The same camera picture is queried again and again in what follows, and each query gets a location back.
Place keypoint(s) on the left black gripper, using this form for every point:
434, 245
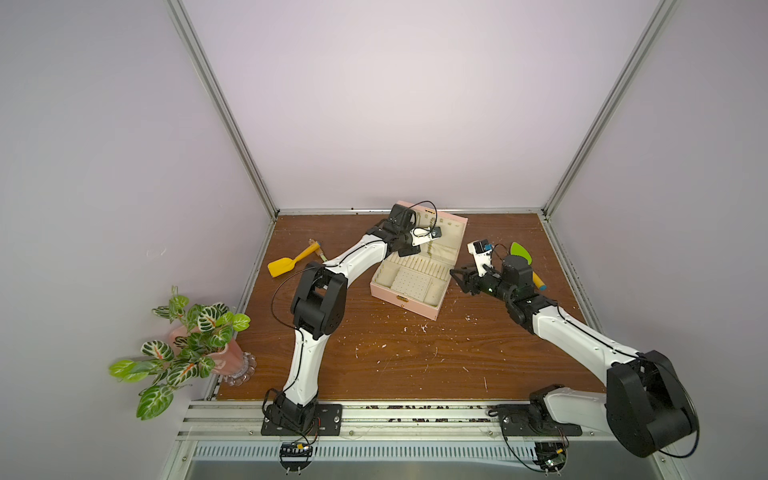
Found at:
407, 251

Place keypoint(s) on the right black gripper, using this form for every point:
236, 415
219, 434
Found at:
475, 280

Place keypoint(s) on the pink jewelry box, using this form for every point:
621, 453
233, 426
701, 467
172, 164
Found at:
418, 283

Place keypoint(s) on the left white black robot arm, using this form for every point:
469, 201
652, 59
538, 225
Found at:
319, 302

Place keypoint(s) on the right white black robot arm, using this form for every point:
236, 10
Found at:
644, 405

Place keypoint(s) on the green toy trowel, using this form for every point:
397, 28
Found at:
518, 250

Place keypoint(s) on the green toy rake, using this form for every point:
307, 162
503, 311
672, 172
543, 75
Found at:
321, 252

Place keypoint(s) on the yellow toy shovel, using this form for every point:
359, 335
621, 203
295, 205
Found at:
284, 265

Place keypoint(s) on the right small circuit board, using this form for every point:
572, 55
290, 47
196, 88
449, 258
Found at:
550, 457

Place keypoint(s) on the small circuit board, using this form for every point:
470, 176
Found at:
295, 457
550, 457

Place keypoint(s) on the potted variegated plant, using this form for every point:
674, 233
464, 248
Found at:
203, 345

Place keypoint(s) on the left small circuit board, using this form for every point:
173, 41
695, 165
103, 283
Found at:
295, 457

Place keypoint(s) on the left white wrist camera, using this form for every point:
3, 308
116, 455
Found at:
420, 235

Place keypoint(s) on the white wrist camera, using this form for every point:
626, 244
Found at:
482, 252
420, 235

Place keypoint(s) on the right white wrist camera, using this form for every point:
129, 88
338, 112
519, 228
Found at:
482, 252

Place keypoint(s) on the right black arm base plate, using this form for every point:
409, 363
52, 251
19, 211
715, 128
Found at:
529, 420

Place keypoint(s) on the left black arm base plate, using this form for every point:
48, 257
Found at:
316, 419

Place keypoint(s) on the aluminium rail frame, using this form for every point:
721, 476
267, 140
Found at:
395, 440

